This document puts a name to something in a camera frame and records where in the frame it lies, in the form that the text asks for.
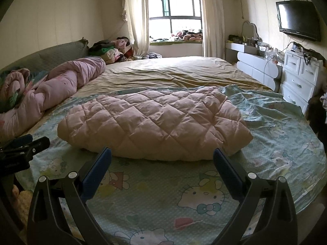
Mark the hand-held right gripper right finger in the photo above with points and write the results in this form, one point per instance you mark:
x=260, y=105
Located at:
x=230, y=176

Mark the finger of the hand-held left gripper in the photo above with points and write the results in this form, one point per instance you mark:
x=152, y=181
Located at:
x=39, y=144
x=24, y=139

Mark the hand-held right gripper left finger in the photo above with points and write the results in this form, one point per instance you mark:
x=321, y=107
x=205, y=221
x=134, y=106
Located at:
x=95, y=173

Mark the pink quilted jacket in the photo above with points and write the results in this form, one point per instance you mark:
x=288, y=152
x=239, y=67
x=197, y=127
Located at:
x=153, y=122

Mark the pile of mixed clothes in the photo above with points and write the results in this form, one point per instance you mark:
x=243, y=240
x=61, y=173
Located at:
x=107, y=51

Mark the clothes pile on windowsill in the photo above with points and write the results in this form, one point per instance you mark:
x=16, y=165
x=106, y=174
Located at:
x=189, y=36

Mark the colourful printed blanket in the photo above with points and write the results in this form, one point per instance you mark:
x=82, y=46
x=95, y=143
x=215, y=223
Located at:
x=12, y=86

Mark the pink rolled duvet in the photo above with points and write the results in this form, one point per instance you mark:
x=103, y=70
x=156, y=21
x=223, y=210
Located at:
x=63, y=79

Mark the grey pillow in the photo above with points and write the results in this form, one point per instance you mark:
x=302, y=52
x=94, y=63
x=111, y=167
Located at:
x=51, y=53

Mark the dark chair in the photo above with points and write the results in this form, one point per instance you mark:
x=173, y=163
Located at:
x=316, y=114

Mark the white and grey vanity table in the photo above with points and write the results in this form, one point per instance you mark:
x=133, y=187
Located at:
x=255, y=66

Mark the tan bed sheet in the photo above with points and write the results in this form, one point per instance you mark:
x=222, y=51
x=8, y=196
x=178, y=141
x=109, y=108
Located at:
x=178, y=74

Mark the white chest of drawers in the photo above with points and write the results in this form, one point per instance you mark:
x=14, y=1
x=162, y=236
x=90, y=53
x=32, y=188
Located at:
x=296, y=81

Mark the white crumpled cloth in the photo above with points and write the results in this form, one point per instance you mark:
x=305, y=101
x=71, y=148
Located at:
x=324, y=97

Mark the dark crumpled cloth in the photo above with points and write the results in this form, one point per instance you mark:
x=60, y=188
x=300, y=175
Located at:
x=152, y=55

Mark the cluster of cosmetic bottles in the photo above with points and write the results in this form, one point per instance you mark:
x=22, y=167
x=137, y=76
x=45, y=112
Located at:
x=268, y=51

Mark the vanity mirror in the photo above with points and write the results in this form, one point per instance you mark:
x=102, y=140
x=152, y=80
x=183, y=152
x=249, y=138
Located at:
x=251, y=30

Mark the cream curtain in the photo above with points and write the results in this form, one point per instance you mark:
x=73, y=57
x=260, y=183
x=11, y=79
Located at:
x=135, y=17
x=212, y=17

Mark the window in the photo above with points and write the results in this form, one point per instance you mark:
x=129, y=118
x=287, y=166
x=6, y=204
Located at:
x=178, y=2

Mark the black wall television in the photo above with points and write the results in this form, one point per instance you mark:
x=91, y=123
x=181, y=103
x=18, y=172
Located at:
x=297, y=20

